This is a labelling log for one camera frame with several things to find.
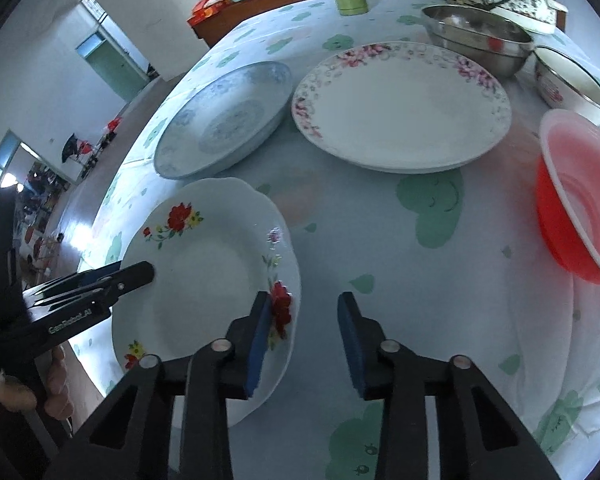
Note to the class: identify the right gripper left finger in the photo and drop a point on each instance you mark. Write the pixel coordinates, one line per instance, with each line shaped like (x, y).
(128, 435)

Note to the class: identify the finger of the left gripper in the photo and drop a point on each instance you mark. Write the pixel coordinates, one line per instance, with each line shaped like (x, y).
(97, 296)
(70, 282)

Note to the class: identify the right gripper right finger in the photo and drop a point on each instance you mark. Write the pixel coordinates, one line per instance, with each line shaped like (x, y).
(443, 409)

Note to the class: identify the white plate red flowers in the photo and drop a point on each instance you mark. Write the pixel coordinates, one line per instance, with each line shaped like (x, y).
(214, 245)

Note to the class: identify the blue patterned white plate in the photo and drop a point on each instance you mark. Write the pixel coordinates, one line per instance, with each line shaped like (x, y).
(224, 122)

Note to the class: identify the red plastic bowl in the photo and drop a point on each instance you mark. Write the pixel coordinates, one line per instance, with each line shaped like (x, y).
(567, 192)

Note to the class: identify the white plate pink floral rim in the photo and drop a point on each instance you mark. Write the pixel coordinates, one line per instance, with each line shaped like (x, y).
(402, 107)

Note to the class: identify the white enamel bowl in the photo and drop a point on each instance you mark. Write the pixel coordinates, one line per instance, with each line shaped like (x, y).
(564, 83)

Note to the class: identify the stainless steel bowl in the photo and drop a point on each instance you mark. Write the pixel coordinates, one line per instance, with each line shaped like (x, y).
(500, 46)

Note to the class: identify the red stroller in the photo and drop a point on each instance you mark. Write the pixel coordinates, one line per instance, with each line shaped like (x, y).
(80, 151)

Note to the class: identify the floral plastic tablecloth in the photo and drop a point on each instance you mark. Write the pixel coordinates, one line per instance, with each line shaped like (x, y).
(454, 267)

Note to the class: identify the green door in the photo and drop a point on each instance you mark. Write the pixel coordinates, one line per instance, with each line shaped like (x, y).
(113, 66)

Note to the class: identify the red plastic basket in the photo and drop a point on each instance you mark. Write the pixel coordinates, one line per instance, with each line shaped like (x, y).
(204, 9)

